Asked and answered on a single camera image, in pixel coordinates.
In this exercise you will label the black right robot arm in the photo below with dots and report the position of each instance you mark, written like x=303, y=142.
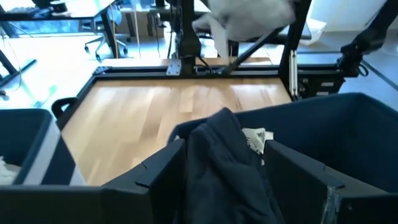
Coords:
x=188, y=46

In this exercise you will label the black controller box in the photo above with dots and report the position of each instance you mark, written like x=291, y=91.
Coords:
x=311, y=88

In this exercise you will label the light grey shirt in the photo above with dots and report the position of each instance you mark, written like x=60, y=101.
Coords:
x=248, y=18

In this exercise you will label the navy white striped fabric bin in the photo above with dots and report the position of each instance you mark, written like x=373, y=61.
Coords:
x=342, y=130
x=37, y=149

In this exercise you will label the large white garment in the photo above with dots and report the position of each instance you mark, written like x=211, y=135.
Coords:
x=7, y=172

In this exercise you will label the black jointed stand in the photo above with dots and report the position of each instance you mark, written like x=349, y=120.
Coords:
x=354, y=53

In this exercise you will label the black desk foot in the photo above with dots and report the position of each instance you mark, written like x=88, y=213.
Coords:
x=18, y=70

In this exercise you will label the office chair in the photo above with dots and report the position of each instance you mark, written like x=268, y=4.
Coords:
x=119, y=21

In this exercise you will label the navy blue garment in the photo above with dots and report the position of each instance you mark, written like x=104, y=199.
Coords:
x=224, y=174

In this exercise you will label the black aluminium table frame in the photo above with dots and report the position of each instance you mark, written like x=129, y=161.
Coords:
x=140, y=74

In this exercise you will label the white bag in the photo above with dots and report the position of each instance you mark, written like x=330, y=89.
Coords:
x=317, y=31

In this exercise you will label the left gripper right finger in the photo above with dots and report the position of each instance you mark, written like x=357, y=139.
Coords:
x=298, y=186

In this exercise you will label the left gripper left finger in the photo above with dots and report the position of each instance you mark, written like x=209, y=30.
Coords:
x=155, y=193

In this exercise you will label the black framed desk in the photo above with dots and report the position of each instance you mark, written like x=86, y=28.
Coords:
x=62, y=15

